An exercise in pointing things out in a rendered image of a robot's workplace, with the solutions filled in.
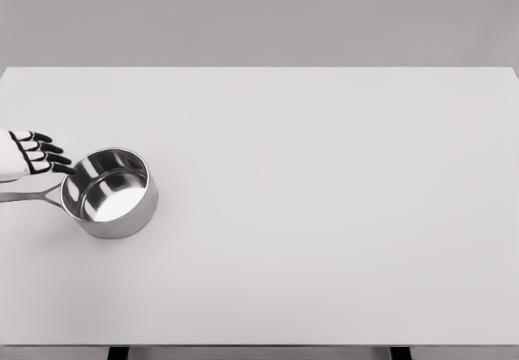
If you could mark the white striped left robot hand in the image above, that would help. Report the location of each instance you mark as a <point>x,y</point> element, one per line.
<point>12,157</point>

